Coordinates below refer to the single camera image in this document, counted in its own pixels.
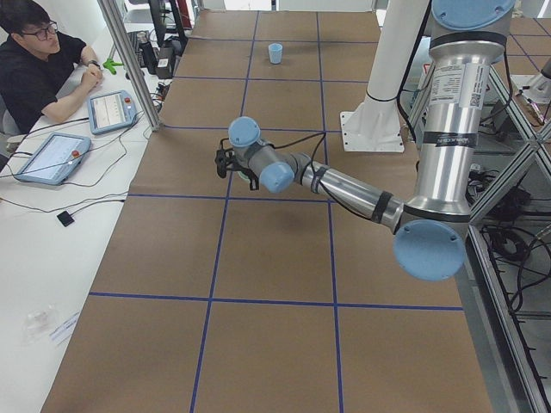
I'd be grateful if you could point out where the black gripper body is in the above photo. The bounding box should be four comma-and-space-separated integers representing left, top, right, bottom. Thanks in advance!
232, 162, 258, 183

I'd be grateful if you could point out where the light blue cup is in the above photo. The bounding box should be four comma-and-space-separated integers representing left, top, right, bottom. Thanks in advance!
268, 43, 283, 65

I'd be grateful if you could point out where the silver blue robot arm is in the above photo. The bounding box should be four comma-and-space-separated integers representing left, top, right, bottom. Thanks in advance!
215, 1, 514, 280

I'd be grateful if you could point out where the black box with label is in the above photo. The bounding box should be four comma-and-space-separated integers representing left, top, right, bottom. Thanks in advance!
156, 38, 183, 79

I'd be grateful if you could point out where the far teach pendant tablet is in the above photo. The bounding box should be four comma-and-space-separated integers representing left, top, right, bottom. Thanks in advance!
87, 90, 137, 135

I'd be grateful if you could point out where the teach pendant tablet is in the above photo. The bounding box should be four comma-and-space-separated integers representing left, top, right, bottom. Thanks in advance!
87, 90, 137, 135
14, 133, 91, 186

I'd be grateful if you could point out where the green plastic toy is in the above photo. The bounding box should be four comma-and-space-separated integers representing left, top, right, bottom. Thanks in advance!
102, 58, 123, 75

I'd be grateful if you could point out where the small black square device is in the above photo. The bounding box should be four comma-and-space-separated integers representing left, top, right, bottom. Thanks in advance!
57, 211, 75, 227

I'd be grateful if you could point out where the near teach pendant tablet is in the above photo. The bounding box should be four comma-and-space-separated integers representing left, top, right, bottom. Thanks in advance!
14, 133, 91, 186

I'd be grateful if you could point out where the seated person in black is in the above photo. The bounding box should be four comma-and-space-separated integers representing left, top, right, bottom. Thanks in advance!
1, 1, 102, 133

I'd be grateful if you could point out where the clear plastic bag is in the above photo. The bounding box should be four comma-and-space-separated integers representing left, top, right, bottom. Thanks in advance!
22, 304, 58, 345

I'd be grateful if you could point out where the wrist black camera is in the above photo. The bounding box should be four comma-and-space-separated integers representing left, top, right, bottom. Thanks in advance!
214, 138, 234, 179

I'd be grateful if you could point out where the black camera cable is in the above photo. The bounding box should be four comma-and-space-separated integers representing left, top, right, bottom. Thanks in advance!
275, 131, 328, 173

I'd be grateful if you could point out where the aluminium frame post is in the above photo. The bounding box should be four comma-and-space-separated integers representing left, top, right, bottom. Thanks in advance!
97, 0, 161, 132

